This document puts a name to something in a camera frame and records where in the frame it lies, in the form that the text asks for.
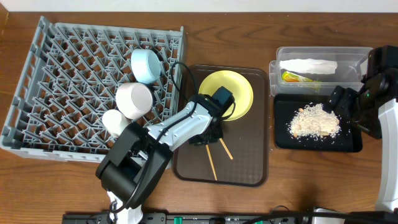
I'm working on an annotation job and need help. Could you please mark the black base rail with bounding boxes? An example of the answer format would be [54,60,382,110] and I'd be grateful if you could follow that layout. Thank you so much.
[61,206,397,224]

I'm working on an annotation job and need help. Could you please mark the pink bowl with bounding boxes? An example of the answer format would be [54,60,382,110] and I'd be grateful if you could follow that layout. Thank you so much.
[115,83,153,120]

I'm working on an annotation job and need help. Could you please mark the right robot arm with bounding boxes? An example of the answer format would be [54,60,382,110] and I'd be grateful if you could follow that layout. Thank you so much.
[328,45,397,213]

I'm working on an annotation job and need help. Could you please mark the wooden chopstick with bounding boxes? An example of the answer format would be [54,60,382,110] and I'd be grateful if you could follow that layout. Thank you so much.
[219,138,234,160]
[205,144,218,180]

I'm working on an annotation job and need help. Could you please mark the light blue bowl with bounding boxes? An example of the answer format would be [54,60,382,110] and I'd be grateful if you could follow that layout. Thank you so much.
[131,49,161,85]

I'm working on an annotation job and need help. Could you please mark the brown plastic serving tray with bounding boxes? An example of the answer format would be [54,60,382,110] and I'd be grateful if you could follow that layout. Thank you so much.
[172,65,269,187]

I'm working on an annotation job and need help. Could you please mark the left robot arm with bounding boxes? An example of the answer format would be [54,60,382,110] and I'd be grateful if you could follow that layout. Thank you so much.
[96,86,236,223]

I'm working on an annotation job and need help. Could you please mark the black plastic tray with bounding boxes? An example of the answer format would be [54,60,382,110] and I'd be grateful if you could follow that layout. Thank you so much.
[274,94,363,152]

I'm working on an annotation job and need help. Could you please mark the green orange snack wrapper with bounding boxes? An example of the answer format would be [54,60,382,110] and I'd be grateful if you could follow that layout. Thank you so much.
[281,71,320,93]

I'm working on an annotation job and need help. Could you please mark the white napkin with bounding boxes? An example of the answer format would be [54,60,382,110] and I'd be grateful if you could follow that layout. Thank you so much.
[279,58,338,75]

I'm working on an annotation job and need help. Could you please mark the clear plastic waste bin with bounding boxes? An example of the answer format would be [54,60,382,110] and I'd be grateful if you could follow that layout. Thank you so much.
[269,47,373,96]

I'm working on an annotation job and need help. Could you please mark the yellow round plate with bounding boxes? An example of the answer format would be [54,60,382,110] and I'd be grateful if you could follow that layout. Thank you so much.
[199,70,254,121]

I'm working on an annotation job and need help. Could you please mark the grey plastic dishwasher rack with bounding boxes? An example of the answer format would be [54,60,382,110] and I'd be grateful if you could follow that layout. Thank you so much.
[1,17,186,162]

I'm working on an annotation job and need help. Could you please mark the white cup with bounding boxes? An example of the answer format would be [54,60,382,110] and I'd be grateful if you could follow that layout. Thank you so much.
[102,110,131,138]

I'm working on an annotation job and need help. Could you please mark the pile of rice scraps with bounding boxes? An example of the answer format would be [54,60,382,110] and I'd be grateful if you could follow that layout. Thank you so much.
[287,103,341,141]

